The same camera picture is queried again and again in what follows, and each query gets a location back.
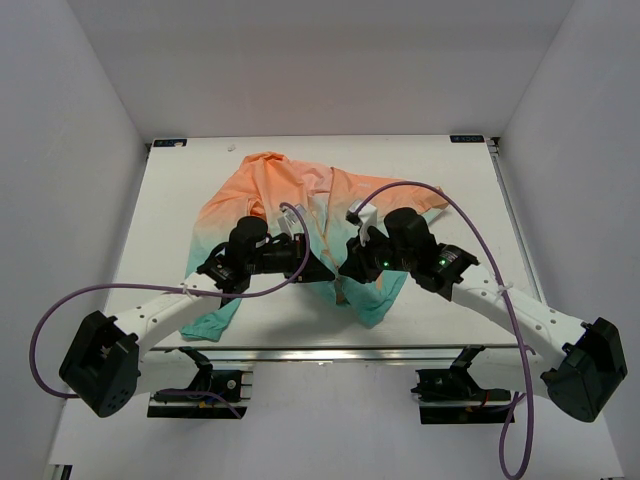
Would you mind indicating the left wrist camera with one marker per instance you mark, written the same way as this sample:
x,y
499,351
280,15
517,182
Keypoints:
x,y
291,219

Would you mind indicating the left blue corner label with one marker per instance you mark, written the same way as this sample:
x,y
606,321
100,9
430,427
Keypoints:
x,y
170,143

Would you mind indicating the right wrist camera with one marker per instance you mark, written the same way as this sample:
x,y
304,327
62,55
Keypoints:
x,y
363,215

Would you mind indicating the white front panel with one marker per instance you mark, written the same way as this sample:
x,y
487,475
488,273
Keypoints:
x,y
304,421

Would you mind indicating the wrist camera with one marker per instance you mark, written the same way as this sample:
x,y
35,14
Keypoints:
x,y
291,219
363,215

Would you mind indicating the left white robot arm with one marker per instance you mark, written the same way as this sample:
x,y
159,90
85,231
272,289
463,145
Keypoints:
x,y
112,358

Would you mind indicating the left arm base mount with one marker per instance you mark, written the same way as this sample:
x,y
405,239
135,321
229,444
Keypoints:
x,y
184,383

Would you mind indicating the orange and teal jacket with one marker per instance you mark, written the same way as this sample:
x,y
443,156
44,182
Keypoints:
x,y
323,195

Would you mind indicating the blue corner label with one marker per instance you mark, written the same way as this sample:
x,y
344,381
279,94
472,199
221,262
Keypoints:
x,y
466,138
170,143

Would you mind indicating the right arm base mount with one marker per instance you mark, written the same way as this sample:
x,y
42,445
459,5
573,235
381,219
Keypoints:
x,y
446,397

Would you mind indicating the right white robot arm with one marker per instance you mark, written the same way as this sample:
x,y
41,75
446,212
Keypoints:
x,y
575,364

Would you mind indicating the right blue corner label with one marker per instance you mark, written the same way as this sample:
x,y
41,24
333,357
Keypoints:
x,y
466,138

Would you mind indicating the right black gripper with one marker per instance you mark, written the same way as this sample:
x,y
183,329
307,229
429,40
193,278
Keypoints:
x,y
357,266

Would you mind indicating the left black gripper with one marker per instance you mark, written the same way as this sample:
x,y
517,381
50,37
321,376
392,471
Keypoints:
x,y
296,249

